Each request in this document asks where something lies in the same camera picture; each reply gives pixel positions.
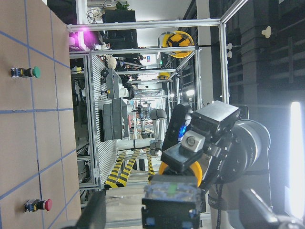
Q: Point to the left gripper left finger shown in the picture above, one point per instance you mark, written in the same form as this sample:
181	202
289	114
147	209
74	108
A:
94	215

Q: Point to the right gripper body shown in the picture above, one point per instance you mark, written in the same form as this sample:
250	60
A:
210	134

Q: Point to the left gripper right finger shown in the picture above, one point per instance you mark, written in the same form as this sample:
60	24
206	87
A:
255	214

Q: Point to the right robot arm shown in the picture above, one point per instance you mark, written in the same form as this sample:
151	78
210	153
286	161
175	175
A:
231	153

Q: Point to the red push button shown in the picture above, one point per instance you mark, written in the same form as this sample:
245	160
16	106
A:
33	205

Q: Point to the green push button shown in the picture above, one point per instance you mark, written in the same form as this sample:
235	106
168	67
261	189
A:
24	73

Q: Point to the yellow hard hat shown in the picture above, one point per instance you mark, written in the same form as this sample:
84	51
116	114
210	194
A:
177	39

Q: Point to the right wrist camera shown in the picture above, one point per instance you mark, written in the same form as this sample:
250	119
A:
180	119

